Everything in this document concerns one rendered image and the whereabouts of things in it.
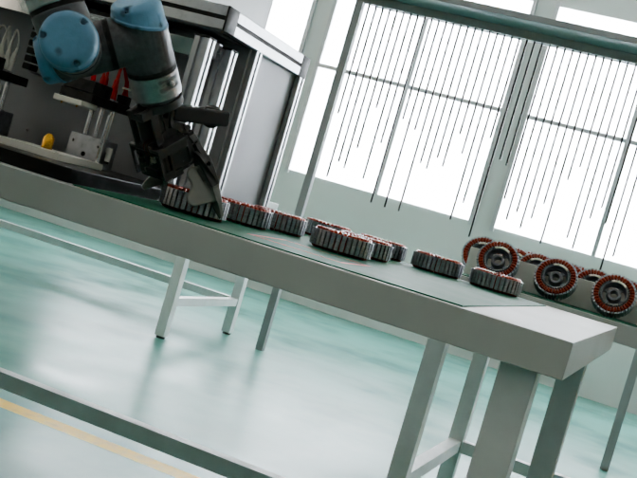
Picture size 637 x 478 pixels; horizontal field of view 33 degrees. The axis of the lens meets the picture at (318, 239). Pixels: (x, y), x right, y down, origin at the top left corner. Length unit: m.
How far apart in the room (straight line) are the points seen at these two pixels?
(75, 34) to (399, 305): 0.55
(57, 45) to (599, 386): 6.91
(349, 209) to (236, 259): 6.94
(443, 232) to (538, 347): 6.86
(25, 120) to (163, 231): 0.81
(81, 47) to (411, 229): 6.94
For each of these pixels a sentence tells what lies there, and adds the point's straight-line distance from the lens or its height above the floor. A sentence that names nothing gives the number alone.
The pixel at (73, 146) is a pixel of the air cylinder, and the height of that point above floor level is 0.80.
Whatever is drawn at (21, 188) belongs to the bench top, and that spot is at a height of 0.72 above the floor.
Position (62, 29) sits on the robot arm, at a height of 0.95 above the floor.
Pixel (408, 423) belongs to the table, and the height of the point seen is 0.34.
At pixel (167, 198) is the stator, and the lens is 1.73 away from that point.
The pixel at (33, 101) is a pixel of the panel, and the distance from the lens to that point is 2.30.
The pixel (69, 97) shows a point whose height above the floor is 0.88.
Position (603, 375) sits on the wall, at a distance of 8.07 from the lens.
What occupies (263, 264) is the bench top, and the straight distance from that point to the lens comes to 1.48.
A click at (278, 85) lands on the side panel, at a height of 1.03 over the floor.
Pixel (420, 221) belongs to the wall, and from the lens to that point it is 8.28.
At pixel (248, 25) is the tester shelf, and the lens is 2.04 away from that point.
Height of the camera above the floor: 0.83
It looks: 2 degrees down
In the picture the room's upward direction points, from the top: 16 degrees clockwise
